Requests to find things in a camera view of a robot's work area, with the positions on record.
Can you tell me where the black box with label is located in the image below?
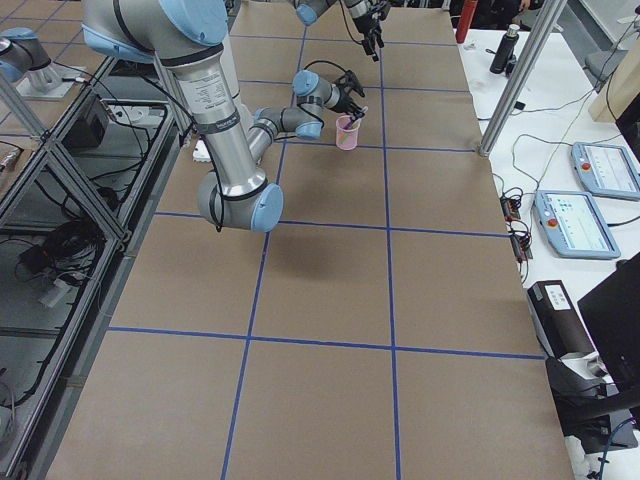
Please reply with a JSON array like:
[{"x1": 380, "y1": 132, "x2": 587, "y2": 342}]
[{"x1": 526, "y1": 280, "x2": 595, "y2": 360}]

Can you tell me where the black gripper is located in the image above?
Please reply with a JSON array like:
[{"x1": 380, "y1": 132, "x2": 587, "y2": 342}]
[
  {"x1": 335, "y1": 90, "x2": 366, "y2": 120},
  {"x1": 355, "y1": 9, "x2": 384, "y2": 62}
]

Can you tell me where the black monitor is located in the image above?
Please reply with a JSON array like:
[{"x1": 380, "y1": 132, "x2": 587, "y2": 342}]
[{"x1": 578, "y1": 255, "x2": 639, "y2": 388}]

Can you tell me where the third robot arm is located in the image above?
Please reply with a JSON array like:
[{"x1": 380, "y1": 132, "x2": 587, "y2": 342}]
[{"x1": 1, "y1": 27, "x2": 75, "y2": 101}]

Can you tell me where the wooden post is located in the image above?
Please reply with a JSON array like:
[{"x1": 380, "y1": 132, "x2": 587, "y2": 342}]
[{"x1": 589, "y1": 40, "x2": 640, "y2": 122}]

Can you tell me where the orange black connector hub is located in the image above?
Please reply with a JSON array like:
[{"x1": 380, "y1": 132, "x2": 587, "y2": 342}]
[{"x1": 500, "y1": 196, "x2": 521, "y2": 222}]

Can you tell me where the far teach pendant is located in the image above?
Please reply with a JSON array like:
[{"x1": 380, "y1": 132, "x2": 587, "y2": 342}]
[{"x1": 571, "y1": 142, "x2": 639, "y2": 201}]

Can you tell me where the near teach pendant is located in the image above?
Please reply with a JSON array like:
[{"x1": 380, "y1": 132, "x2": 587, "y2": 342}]
[{"x1": 534, "y1": 190, "x2": 621, "y2": 260}]

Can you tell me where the black water bottle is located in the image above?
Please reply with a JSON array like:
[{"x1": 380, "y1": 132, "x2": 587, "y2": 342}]
[{"x1": 489, "y1": 24, "x2": 520, "y2": 74}]

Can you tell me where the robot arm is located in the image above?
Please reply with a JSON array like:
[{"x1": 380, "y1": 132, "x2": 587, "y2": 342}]
[
  {"x1": 82, "y1": 1, "x2": 365, "y2": 232},
  {"x1": 290, "y1": 0, "x2": 391, "y2": 62}
]

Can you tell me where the aluminium frame post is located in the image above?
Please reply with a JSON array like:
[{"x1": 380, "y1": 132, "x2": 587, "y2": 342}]
[{"x1": 477, "y1": 0, "x2": 567, "y2": 157}]

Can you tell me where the red bottle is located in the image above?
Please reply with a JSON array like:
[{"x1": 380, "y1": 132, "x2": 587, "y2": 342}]
[{"x1": 455, "y1": 0, "x2": 478, "y2": 44}]

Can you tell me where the teach pendant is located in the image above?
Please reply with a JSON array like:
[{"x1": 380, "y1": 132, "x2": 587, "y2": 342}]
[
  {"x1": 534, "y1": 190, "x2": 621, "y2": 260},
  {"x1": 571, "y1": 142, "x2": 639, "y2": 201}
]

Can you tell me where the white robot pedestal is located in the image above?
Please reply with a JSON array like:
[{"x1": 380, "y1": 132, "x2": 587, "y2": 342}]
[{"x1": 193, "y1": 35, "x2": 253, "y2": 163}]

